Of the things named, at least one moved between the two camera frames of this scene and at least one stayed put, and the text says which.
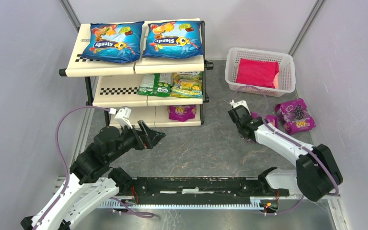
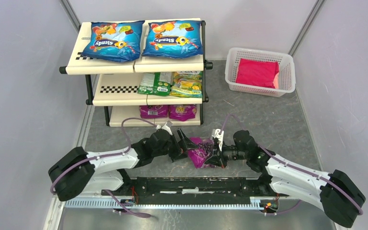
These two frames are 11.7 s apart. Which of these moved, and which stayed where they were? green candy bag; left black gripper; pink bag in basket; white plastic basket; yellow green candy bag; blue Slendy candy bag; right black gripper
Moved: right black gripper; left black gripper
Stayed: yellow green candy bag; green candy bag; blue Slendy candy bag; white plastic basket; pink bag in basket
